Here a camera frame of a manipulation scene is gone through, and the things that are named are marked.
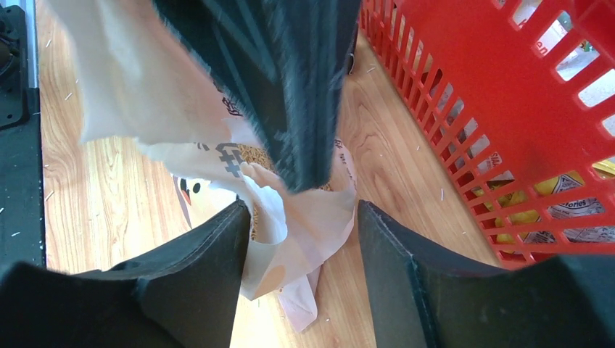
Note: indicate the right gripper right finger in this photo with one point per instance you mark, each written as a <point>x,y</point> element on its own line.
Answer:
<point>419,291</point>

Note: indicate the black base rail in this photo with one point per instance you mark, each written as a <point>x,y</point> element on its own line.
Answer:
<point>23,237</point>

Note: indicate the pink cat litter bag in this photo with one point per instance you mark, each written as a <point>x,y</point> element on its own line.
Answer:
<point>138,82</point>

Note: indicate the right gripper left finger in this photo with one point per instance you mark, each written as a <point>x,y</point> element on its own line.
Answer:
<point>181,294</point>

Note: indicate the red plastic shopping basket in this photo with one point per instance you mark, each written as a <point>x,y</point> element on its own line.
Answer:
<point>500,90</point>

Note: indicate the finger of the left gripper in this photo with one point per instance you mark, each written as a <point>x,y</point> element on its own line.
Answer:
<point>283,64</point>

